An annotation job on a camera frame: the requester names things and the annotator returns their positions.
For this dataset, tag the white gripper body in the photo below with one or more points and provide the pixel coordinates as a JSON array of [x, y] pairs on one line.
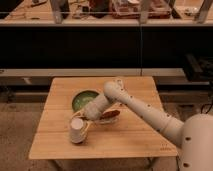
[[95, 108]]

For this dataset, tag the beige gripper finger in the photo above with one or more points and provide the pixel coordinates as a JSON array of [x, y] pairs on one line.
[[78, 114], [88, 128]]

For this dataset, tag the white ceramic cup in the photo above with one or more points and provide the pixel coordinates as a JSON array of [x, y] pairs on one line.
[[77, 130]]

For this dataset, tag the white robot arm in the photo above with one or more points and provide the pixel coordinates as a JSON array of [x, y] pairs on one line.
[[194, 137]]

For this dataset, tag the green bowl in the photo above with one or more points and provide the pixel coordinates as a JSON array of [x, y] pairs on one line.
[[83, 98]]

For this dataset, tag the red-brown sausage toy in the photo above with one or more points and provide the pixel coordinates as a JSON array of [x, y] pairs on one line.
[[109, 114]]

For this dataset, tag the wooden folding table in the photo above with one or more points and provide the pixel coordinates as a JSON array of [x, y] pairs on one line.
[[128, 137]]

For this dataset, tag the red tray on shelf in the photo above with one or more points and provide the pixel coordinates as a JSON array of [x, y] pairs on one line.
[[131, 9]]

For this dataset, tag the long metal workbench shelf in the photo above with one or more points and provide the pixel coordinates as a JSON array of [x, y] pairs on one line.
[[96, 13]]

